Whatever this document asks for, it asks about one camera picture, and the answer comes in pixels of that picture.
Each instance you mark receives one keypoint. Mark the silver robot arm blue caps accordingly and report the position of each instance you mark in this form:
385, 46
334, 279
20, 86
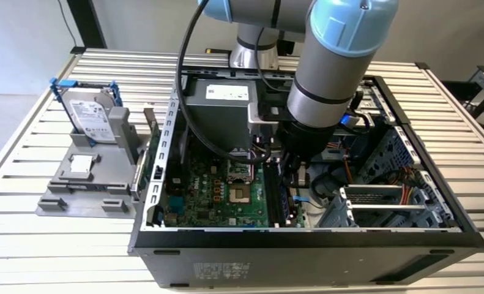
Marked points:
330, 76

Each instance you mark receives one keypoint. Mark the RAM stick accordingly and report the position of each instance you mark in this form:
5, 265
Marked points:
285, 199
88, 185

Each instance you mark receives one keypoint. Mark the black bar yellow tip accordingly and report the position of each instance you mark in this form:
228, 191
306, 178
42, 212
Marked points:
212, 51

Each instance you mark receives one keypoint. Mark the green motherboard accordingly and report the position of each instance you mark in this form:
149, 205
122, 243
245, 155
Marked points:
245, 211

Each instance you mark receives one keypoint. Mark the hard disk in blue carrier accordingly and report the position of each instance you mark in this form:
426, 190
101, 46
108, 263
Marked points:
88, 116

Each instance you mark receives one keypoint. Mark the silver CPU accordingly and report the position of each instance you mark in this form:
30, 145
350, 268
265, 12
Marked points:
80, 164

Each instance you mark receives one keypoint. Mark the black camera bracket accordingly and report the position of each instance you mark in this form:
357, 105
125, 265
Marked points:
273, 111

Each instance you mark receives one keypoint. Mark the silver perforated disk bay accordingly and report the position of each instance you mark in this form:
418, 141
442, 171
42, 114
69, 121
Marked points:
372, 196

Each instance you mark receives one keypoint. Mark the thin metal locking lever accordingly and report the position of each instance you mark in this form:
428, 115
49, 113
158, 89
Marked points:
253, 171

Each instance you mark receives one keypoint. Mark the grey power supply unit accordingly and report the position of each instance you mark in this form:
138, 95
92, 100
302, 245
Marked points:
225, 122

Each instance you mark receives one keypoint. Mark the black upright post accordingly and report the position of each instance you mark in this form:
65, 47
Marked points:
86, 24

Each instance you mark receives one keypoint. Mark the black open PC case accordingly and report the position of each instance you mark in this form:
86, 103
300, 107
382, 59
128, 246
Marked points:
265, 263

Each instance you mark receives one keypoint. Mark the black case fan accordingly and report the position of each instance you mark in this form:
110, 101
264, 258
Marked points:
182, 153

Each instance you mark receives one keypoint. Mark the CPU socket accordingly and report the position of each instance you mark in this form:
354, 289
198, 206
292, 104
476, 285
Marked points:
240, 193

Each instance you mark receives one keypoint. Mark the RAM slot white clips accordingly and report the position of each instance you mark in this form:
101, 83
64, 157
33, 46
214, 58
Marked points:
272, 196

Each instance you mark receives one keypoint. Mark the grey plastic parts rack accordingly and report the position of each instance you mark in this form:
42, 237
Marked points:
106, 165

